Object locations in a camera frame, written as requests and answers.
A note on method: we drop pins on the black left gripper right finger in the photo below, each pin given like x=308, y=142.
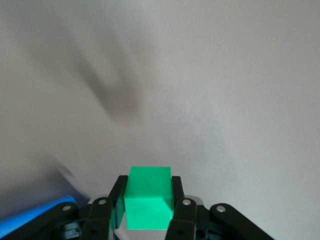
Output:
x=183, y=225

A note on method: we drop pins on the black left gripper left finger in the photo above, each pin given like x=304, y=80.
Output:
x=97, y=220

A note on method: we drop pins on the green cube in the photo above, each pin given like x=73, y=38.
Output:
x=147, y=200

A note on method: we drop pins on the blue plastic storage bin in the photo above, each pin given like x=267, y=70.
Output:
x=30, y=215

